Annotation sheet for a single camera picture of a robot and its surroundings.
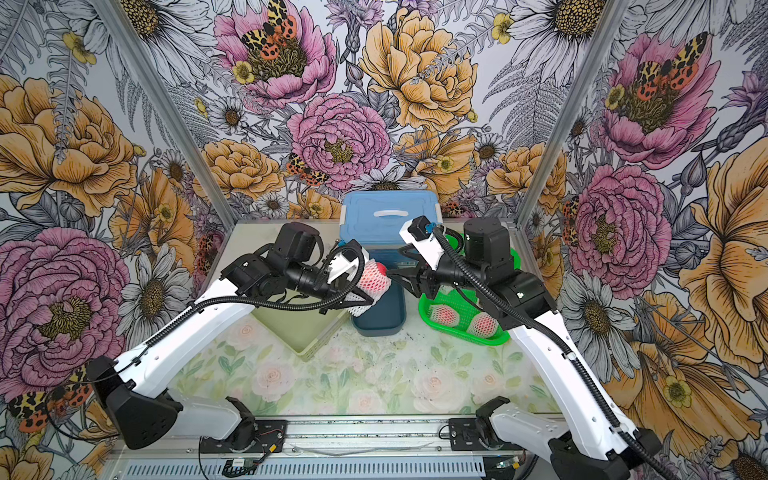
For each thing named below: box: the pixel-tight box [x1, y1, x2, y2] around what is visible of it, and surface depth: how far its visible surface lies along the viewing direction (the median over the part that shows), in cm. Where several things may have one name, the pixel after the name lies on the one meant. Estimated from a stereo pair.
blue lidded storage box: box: [340, 190, 443, 272], surface depth 104 cm
